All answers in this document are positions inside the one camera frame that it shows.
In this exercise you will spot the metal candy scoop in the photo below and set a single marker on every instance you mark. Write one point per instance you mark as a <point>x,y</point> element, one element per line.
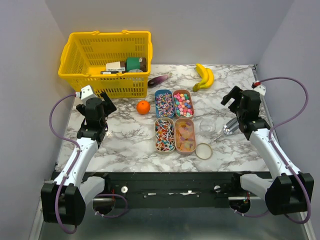
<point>228,129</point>

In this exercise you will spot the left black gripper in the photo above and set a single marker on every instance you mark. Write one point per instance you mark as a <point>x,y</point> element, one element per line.
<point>108,107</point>

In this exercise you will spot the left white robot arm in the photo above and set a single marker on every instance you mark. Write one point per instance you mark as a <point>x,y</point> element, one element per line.
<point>64,200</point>

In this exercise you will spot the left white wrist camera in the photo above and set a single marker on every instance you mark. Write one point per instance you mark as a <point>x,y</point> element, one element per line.
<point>85,94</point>

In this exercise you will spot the white and brown box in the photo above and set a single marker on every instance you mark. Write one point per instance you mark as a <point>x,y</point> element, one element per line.
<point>118,66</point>

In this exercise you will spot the gold jar lid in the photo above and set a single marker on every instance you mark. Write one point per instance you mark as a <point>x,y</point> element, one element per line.
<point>203,151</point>

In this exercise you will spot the orange fruit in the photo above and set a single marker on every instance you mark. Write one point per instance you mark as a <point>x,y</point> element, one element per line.
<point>143,107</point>

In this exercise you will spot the beige tray round lollipops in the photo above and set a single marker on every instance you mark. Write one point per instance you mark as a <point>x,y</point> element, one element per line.
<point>165,140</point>

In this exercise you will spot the yellow banana bunch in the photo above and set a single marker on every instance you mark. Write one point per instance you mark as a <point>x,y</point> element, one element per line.
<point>207,78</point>

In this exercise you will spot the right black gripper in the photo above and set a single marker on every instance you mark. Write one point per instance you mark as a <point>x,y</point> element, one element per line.
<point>236,93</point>

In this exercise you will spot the blue tray swirl lollipops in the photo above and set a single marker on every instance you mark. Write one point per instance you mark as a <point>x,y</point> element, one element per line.
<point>164,104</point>

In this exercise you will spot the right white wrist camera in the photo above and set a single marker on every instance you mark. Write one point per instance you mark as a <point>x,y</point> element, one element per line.
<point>258,87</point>

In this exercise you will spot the black flat box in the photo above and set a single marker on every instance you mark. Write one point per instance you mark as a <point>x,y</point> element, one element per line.
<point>112,72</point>

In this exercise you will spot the yellow plastic shopping basket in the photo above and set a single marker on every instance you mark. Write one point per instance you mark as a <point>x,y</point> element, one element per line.
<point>85,57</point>

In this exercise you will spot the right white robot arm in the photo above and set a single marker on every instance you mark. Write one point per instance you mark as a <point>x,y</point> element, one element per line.
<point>290,190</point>

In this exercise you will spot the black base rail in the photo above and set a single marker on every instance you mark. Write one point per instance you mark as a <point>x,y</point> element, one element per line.
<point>161,190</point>

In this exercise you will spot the green and brown package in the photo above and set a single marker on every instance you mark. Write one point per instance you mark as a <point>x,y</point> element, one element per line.
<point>136,64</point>

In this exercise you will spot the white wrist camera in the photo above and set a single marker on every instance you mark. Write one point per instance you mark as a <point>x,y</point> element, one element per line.
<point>85,94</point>
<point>258,87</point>

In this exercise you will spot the pink tray popsicle candies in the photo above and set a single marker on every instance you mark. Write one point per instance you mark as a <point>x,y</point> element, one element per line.
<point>185,137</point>

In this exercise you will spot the clear plastic jar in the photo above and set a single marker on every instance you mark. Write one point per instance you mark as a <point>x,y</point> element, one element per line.
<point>207,126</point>

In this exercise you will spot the pink tray star candies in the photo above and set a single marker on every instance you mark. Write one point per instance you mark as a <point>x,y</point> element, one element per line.
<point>183,104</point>

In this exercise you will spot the purple eggplant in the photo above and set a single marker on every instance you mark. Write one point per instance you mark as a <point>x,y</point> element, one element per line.
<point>158,80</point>

